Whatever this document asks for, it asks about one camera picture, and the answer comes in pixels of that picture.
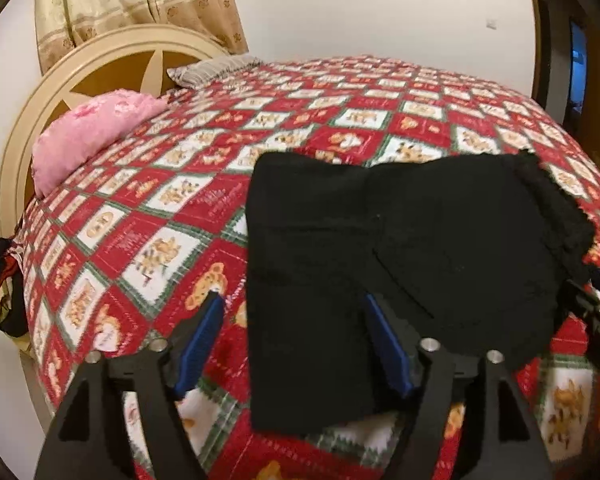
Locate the grey striped pillow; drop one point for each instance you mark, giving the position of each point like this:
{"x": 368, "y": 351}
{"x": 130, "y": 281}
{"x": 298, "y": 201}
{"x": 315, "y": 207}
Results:
{"x": 196, "y": 75}

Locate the brown wooden door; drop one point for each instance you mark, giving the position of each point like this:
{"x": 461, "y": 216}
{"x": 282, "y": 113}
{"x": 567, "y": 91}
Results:
{"x": 567, "y": 67}

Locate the dark clothes pile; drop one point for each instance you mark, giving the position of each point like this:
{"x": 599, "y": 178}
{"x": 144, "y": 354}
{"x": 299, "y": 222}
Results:
{"x": 13, "y": 318}

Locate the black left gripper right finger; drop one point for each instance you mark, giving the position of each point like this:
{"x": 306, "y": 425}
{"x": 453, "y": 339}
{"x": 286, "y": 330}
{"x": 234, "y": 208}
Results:
{"x": 395, "y": 341}

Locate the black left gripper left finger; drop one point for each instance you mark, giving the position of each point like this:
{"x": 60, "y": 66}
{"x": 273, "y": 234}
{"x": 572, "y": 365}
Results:
{"x": 192, "y": 342}

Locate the black pants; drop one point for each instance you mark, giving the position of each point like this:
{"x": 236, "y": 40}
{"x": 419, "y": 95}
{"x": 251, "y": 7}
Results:
{"x": 471, "y": 250}

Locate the beige patterned curtain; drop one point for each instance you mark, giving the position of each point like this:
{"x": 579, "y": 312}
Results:
{"x": 63, "y": 25}

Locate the pink pillow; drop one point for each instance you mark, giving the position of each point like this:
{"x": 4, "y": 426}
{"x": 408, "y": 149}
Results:
{"x": 81, "y": 133}

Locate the red checkered bedspread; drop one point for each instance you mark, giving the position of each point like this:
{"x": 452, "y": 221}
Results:
{"x": 132, "y": 241}

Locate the cream wooden headboard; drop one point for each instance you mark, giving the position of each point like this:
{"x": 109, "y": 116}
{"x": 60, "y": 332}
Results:
{"x": 134, "y": 57}

